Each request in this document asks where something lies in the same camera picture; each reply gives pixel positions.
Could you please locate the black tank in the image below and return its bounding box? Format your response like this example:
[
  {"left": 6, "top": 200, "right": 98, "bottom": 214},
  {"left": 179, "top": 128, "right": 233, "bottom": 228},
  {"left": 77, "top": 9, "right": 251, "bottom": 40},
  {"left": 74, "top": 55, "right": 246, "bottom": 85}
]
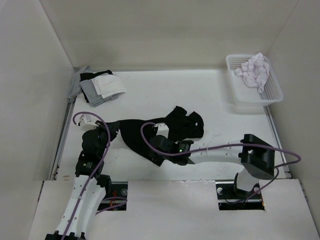
[
  {"left": 119, "top": 106, "right": 204, "bottom": 166},
  {"left": 80, "top": 70, "right": 113, "bottom": 82}
]

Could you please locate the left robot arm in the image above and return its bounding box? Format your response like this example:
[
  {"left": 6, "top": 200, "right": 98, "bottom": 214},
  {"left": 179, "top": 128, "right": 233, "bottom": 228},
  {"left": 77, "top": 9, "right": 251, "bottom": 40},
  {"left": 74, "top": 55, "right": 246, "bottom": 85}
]
[{"left": 45, "top": 120, "right": 120, "bottom": 240}]

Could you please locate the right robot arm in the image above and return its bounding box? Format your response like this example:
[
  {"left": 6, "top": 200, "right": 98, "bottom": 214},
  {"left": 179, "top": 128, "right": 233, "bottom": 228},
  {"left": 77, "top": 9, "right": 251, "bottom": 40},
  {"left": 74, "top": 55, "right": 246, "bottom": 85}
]
[{"left": 149, "top": 134, "right": 275, "bottom": 198}]

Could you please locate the folded grey tank top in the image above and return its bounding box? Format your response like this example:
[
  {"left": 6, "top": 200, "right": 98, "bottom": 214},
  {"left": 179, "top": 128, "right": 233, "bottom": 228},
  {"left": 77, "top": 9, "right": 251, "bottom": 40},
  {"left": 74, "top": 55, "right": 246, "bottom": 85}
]
[{"left": 80, "top": 80, "right": 118, "bottom": 107}]

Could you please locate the folded white tank top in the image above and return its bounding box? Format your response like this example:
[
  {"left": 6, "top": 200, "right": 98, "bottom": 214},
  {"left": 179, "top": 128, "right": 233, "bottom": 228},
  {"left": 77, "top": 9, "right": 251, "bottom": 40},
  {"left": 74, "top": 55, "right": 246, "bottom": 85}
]
[{"left": 91, "top": 74, "right": 127, "bottom": 99}]

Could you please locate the folded black tank top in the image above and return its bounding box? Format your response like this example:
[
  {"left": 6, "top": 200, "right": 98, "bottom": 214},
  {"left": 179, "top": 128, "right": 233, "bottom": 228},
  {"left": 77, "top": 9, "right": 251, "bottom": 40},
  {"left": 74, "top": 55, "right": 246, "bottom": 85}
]
[{"left": 80, "top": 70, "right": 113, "bottom": 82}]

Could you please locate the white crumpled tank top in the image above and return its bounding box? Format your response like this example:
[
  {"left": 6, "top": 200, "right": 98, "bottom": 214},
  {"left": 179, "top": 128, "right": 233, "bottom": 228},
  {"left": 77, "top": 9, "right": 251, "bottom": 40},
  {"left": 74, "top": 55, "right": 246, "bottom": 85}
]
[{"left": 235, "top": 52, "right": 270, "bottom": 94}]

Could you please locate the grey cloth at corner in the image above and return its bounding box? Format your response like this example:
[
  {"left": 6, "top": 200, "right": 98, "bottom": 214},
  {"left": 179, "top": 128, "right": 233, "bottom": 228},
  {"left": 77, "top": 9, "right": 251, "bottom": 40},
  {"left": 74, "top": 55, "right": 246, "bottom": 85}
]
[{"left": 67, "top": 65, "right": 91, "bottom": 104}]

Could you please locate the white plastic basket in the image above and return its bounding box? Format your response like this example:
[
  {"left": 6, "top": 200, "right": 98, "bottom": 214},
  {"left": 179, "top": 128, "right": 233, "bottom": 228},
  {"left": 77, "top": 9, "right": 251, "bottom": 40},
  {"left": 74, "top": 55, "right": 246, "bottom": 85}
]
[{"left": 225, "top": 54, "right": 284, "bottom": 107}]

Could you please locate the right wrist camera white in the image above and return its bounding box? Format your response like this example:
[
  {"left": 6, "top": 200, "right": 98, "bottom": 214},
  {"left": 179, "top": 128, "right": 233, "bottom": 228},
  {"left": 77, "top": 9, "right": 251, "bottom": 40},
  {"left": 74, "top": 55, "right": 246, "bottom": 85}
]
[{"left": 154, "top": 123, "right": 169, "bottom": 138}]

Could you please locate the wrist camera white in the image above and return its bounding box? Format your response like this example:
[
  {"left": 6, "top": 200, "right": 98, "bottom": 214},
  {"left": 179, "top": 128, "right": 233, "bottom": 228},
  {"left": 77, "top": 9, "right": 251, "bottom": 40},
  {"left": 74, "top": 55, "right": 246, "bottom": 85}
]
[
  {"left": 154, "top": 123, "right": 169, "bottom": 138},
  {"left": 77, "top": 114, "right": 98, "bottom": 132}
]

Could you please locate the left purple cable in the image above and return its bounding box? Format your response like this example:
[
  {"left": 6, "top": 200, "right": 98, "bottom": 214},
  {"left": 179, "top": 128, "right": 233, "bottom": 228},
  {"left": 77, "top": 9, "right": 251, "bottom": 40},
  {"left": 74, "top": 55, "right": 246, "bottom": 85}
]
[{"left": 61, "top": 112, "right": 129, "bottom": 240}]

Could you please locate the purple cable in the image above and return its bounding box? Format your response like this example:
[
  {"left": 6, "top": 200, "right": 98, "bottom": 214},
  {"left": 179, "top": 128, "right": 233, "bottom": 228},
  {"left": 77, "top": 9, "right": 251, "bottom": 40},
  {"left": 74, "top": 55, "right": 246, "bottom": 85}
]
[
  {"left": 61, "top": 112, "right": 129, "bottom": 240},
  {"left": 140, "top": 122, "right": 302, "bottom": 205}
]

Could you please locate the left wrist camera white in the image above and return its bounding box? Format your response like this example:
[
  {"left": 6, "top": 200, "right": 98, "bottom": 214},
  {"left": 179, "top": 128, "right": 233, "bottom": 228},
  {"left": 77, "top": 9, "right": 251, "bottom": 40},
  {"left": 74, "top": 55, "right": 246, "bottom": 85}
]
[{"left": 77, "top": 114, "right": 98, "bottom": 132}]

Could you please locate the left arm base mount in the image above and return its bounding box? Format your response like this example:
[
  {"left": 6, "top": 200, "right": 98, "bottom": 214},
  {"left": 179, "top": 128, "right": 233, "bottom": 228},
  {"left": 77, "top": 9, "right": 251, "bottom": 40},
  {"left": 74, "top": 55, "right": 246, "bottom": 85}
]
[{"left": 97, "top": 181, "right": 129, "bottom": 212}]

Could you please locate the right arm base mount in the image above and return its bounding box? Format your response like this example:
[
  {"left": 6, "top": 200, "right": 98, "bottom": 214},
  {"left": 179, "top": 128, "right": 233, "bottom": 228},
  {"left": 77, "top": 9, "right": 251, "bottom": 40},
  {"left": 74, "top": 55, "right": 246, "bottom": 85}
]
[{"left": 216, "top": 181, "right": 265, "bottom": 211}]

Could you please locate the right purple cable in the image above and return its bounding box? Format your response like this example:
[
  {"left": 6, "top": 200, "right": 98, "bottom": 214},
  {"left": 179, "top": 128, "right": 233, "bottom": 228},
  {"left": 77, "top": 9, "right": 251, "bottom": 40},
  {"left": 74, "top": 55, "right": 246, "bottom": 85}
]
[{"left": 140, "top": 122, "right": 302, "bottom": 205}]

